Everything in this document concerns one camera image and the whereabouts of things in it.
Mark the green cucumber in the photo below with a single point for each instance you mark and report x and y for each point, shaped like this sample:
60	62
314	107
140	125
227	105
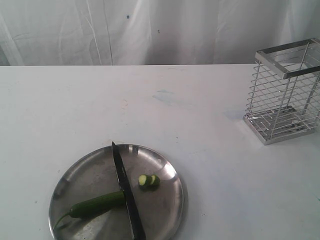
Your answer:
94	206

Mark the black kitchen knife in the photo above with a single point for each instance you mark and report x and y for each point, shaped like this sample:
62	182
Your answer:
137	229

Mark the cucumber slice right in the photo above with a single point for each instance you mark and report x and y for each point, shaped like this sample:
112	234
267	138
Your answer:
155	181

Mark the cucumber slice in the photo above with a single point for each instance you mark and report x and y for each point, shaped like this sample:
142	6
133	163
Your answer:
150	180
143	180
155	181

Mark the cucumber slice middle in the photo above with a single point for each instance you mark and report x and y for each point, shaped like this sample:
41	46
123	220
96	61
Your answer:
150	180

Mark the cucumber slice left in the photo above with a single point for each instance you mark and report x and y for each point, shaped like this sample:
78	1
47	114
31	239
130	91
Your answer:
143	180

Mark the round stainless steel plate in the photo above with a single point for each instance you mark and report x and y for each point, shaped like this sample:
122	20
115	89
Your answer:
160	208

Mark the white backdrop curtain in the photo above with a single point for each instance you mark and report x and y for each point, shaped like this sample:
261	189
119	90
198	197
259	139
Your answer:
149	32

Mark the steel wire utensil rack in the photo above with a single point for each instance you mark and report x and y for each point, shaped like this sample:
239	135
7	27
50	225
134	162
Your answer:
284	97

